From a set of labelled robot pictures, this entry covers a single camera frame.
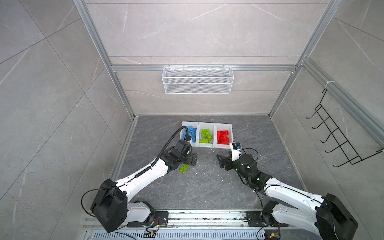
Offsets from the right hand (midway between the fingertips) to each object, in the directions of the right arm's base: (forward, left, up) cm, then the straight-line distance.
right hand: (222, 152), depth 82 cm
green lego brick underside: (+22, +9, -13) cm, 27 cm away
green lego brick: (+25, +7, -13) cm, 29 cm away
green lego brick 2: (+18, +5, -12) cm, 23 cm away
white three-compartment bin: (+18, +3, -7) cm, 19 cm away
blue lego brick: (+22, +17, -9) cm, 29 cm away
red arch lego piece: (+17, -3, -9) cm, 19 cm away
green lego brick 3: (+15, +9, -11) cm, 21 cm away
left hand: (+2, +19, 0) cm, 19 cm away
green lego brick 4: (-3, +23, -13) cm, 26 cm away
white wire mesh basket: (+48, +12, +16) cm, 52 cm away
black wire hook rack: (-14, -48, +19) cm, 54 cm away
